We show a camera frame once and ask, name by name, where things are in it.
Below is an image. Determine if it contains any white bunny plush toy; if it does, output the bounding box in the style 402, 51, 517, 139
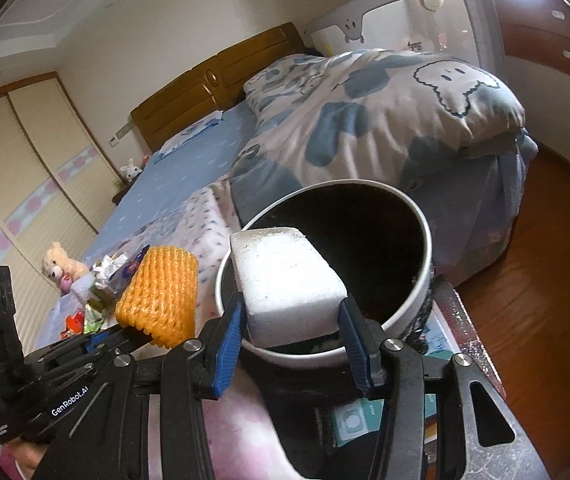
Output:
119, 158, 142, 183

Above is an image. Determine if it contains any blue patterned white quilt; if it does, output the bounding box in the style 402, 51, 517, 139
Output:
229, 49, 526, 233

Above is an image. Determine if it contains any wooden bed headboard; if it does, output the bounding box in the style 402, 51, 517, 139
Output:
130, 22, 307, 153

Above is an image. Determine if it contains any beige teddy bear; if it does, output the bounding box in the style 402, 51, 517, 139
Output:
42, 241, 90, 294

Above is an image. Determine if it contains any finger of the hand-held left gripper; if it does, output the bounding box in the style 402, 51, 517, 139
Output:
40, 325, 133, 361
50, 335, 153, 380

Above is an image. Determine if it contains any pink floral blanket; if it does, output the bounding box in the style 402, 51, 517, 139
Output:
65, 180, 246, 351

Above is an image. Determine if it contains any orange foam fruit net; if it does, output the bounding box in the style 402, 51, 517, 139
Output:
115, 245, 200, 350

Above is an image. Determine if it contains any grey-blue bed skirt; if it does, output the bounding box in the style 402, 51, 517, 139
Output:
400, 130, 539, 288

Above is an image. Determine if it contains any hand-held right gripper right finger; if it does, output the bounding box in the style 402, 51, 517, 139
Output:
336, 297, 550, 480

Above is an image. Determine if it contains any grey bed guard rail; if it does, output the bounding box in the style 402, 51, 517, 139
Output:
305, 0, 508, 83

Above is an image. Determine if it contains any brown wooden desk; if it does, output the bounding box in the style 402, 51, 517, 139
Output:
490, 0, 570, 88

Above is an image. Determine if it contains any blue and white pillow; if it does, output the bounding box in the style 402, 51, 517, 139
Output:
157, 110, 224, 157

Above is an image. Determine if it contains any white foam block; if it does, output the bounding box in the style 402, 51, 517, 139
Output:
230, 227, 350, 348

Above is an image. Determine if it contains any white-rimmed black bin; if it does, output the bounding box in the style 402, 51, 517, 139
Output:
213, 180, 436, 411

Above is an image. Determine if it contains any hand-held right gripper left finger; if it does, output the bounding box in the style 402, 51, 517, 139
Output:
32, 290, 248, 480

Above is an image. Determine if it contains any cream sliding door wardrobe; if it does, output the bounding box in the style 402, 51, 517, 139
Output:
0, 71, 127, 386

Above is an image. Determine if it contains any purple snack packet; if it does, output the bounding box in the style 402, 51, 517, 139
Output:
124, 246, 150, 282

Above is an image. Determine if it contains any dark wooden nightstand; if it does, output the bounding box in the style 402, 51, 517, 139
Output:
112, 180, 134, 206

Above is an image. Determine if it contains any blue bed sheet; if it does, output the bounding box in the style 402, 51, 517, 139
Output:
78, 105, 262, 273

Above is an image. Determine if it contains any silver white wrapper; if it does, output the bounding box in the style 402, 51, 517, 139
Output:
89, 254, 132, 293

